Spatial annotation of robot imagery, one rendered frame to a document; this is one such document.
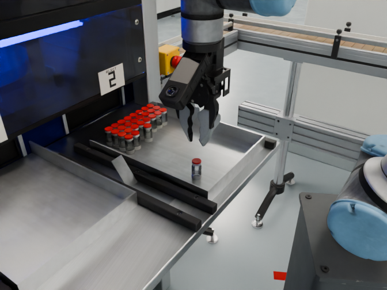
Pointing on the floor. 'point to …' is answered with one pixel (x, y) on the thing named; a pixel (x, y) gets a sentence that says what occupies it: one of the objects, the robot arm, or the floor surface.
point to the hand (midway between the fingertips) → (194, 139)
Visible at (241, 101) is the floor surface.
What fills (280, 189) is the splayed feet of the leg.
